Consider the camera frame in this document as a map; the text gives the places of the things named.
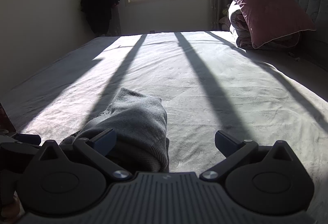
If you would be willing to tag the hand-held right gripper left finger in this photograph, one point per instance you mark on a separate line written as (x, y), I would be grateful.
(105, 140)

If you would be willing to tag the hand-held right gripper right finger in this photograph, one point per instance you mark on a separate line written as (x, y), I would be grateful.
(225, 143)

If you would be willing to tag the grey knit sweater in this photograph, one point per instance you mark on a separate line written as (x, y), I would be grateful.
(138, 116)

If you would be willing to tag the small brown object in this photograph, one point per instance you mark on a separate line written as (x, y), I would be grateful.
(295, 57)

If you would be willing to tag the folded quilt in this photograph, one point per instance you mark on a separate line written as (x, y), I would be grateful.
(239, 27)

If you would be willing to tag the pink cloth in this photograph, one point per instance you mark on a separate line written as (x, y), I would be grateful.
(225, 23)

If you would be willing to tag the leopard print item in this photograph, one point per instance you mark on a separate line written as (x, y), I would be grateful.
(225, 11)

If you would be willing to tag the dark hanging coat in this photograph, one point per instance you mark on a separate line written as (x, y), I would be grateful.
(98, 1)

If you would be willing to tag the maroon pillow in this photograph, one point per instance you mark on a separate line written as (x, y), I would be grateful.
(266, 6)

